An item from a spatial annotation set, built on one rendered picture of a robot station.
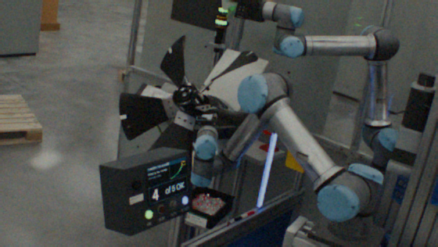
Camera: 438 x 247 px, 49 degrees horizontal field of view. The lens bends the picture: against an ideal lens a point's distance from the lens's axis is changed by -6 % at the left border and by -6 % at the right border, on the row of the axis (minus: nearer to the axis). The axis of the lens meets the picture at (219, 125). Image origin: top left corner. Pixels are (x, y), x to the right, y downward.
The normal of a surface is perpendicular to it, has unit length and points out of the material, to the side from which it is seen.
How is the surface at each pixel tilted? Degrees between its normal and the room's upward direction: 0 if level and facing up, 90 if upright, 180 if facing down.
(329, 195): 94
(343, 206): 94
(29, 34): 90
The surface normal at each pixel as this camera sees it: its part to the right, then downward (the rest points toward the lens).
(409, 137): -0.48, 0.21
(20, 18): 0.74, 0.33
